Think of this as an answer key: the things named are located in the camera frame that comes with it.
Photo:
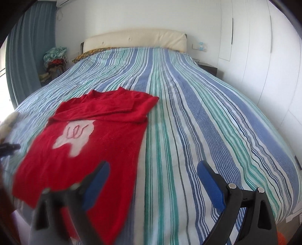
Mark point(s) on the white wall socket panel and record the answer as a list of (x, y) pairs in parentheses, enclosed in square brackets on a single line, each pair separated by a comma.
[(199, 46)]

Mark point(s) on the red sweater with white rabbit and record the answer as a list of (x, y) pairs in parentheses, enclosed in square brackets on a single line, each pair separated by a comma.
[(84, 131)]

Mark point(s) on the teal blue curtain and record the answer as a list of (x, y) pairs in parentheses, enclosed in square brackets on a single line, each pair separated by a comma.
[(30, 38)]

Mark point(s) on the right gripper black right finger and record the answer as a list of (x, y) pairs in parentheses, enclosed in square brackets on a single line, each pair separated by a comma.
[(258, 226)]

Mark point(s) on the dark wooden nightstand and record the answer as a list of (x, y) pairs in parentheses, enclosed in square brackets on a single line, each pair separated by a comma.
[(209, 68)]

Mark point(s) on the pile of colourful clothes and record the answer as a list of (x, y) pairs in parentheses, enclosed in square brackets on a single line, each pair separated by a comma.
[(55, 61)]

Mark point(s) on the cream padded headboard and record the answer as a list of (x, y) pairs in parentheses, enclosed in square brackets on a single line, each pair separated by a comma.
[(162, 38)]

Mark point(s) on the orange red fuzzy sleeve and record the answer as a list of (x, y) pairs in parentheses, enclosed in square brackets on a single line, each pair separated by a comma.
[(281, 240)]

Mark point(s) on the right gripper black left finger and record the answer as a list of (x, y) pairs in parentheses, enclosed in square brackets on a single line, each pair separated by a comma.
[(48, 227)]

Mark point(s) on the yellow patterned pillow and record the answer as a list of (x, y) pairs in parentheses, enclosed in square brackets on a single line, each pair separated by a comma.
[(98, 55)]

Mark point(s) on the blue green striped bedspread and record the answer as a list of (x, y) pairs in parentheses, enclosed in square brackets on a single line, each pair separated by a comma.
[(197, 117)]

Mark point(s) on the white wardrobe doors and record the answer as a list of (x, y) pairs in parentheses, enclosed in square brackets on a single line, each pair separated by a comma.
[(260, 55)]

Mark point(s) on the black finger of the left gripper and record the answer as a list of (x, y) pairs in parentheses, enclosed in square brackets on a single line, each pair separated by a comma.
[(7, 149)]

